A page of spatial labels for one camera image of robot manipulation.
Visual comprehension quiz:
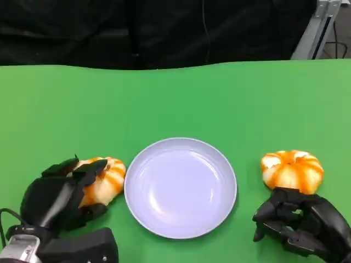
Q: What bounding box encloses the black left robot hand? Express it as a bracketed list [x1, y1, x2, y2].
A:
[19, 153, 109, 237]

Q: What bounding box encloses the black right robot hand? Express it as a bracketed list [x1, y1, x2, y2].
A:
[252, 187, 351, 263]

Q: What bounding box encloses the orange and white bread roll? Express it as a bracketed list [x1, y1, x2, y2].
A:
[70, 156, 127, 208]
[260, 150, 325, 196]

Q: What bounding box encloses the lilac plate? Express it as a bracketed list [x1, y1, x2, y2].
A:
[123, 136, 238, 240]

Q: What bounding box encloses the green table cloth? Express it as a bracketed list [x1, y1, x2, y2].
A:
[0, 59, 351, 263]

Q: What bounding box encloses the black backdrop curtain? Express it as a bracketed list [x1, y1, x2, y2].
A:
[0, 0, 319, 71]

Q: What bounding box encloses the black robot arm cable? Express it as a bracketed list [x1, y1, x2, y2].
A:
[0, 207, 31, 247]

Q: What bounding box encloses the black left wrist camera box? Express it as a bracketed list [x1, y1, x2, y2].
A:
[37, 227, 119, 263]

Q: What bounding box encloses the aluminium frame post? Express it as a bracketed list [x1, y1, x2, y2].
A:
[290, 0, 337, 60]

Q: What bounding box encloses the thin black floor cable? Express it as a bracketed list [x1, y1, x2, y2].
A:
[325, 15, 348, 60]

